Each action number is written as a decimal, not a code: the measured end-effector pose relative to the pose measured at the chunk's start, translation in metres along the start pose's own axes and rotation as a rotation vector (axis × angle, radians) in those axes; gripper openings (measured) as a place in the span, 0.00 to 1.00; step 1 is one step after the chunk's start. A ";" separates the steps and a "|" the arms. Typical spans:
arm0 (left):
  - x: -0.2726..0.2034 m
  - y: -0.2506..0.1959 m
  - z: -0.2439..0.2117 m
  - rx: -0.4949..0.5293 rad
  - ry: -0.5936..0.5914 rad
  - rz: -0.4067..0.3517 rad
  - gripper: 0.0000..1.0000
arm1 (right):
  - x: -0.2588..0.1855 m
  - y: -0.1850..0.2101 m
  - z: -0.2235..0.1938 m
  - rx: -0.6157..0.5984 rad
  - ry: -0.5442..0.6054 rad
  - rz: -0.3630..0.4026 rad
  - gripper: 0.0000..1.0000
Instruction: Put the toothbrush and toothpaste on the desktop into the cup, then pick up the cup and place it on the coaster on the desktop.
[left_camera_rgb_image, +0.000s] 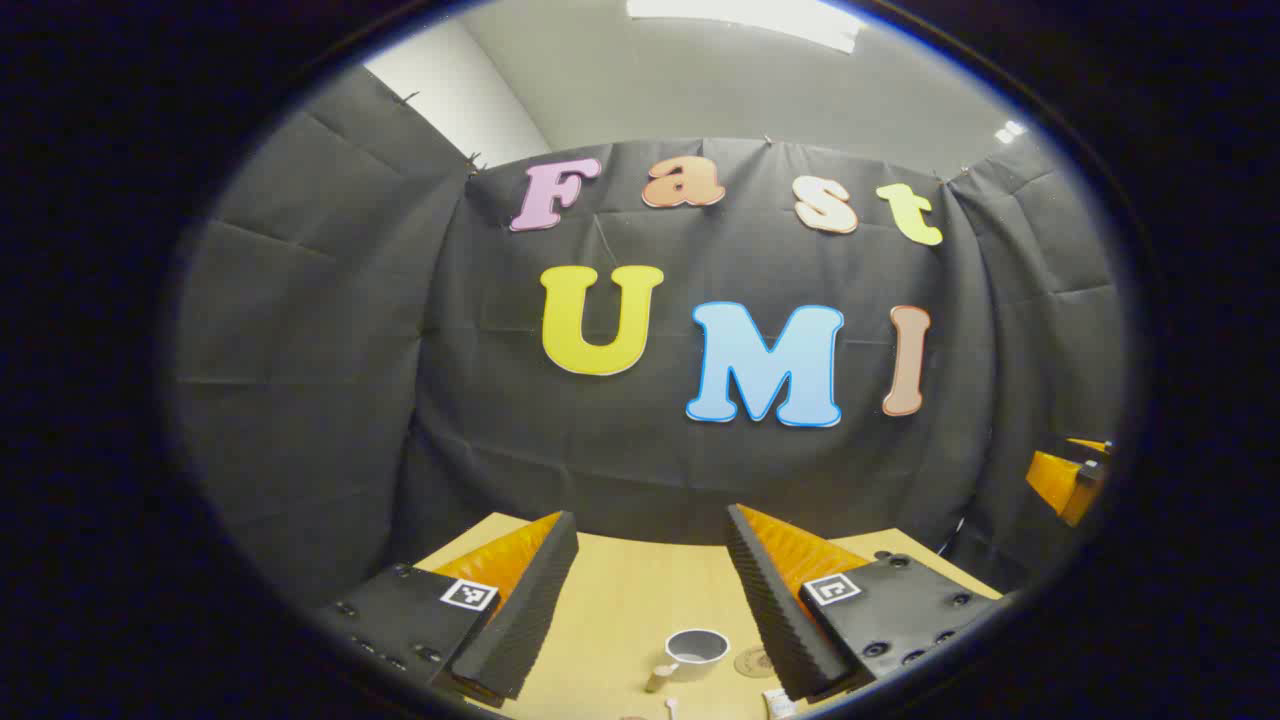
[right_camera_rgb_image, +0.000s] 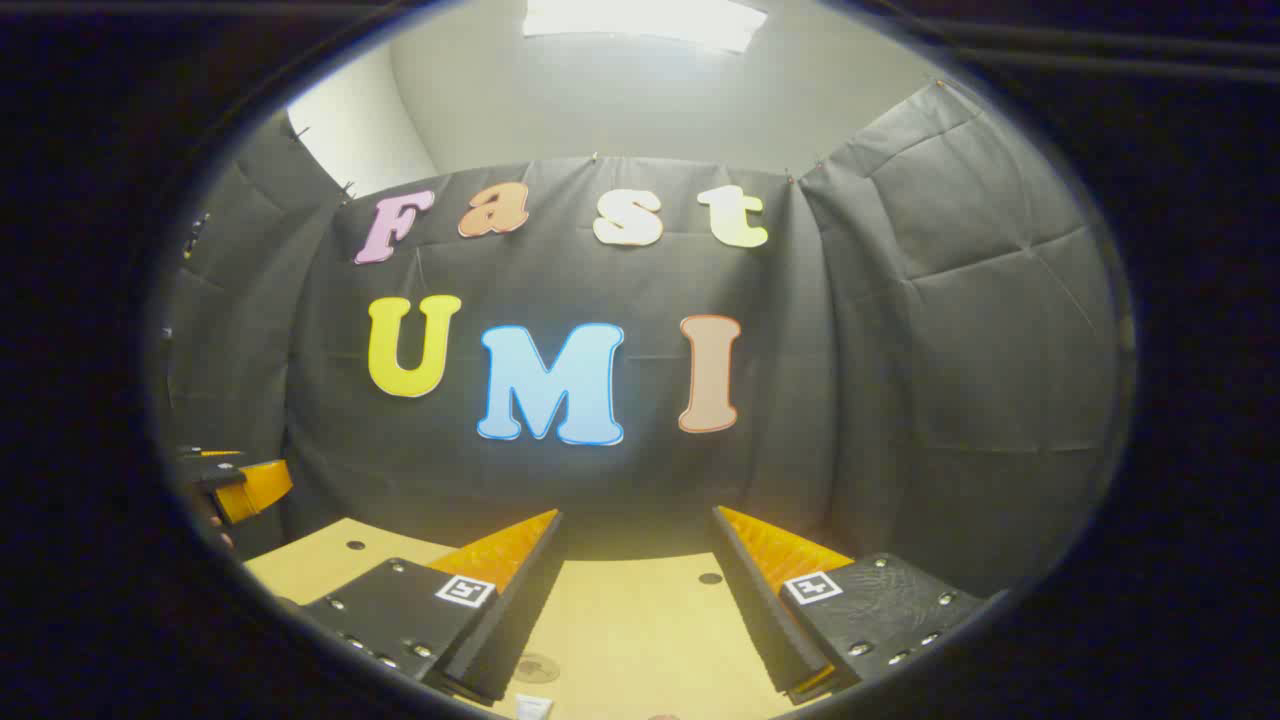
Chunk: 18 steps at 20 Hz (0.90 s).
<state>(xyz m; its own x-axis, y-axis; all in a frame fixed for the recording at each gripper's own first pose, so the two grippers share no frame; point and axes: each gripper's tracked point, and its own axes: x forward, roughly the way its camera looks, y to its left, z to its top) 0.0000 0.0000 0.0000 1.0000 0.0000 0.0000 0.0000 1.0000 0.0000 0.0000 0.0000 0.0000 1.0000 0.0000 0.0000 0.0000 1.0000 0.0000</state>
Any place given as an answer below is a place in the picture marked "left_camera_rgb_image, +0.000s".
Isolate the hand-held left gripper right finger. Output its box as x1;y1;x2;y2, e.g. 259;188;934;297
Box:
725;503;1006;701

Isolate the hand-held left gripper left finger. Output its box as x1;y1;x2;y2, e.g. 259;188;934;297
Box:
310;510;581;706

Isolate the white cup with wooden handle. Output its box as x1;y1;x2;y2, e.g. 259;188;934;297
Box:
645;628;731;693

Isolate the light wooden desktop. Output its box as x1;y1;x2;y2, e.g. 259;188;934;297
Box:
415;512;1001;720

